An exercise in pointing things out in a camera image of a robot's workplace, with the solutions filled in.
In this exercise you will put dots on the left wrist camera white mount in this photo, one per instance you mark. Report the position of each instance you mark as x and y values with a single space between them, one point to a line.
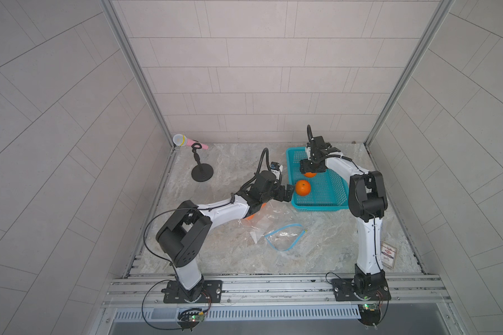
276 169

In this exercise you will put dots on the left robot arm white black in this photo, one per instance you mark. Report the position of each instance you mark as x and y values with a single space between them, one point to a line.
184 233

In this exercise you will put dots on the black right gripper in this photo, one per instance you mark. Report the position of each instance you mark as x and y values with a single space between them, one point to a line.
304 166

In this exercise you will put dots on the black microphone stand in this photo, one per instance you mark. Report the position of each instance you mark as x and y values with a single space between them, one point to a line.
202 171

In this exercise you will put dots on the pink toy microphone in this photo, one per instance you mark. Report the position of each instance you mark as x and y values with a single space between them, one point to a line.
180 140

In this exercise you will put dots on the clear zip-top bag blue seal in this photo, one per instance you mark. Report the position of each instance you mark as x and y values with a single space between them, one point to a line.
277 225

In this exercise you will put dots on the left circuit board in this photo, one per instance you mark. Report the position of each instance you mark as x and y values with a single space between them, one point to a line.
189 318

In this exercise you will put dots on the right circuit board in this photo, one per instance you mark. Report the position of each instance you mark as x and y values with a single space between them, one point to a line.
370 314

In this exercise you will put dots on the aluminium mounting rail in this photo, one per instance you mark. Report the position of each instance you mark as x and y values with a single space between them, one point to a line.
262 290

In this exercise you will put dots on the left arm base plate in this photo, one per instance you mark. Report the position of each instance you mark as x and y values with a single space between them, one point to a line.
205 291

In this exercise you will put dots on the circuit board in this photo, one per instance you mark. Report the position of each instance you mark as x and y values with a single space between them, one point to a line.
189 318
370 314

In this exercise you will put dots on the white ventilation grille strip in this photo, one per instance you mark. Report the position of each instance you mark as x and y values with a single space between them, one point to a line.
318 312

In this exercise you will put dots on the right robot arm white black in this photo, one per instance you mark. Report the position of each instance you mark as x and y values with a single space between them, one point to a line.
367 201

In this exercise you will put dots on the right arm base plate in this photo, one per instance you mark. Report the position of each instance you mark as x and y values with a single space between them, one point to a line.
345 290

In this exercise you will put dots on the teal plastic basket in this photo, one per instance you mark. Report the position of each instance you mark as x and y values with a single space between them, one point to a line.
329 191

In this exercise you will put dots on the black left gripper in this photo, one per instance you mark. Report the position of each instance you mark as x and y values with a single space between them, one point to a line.
287 194

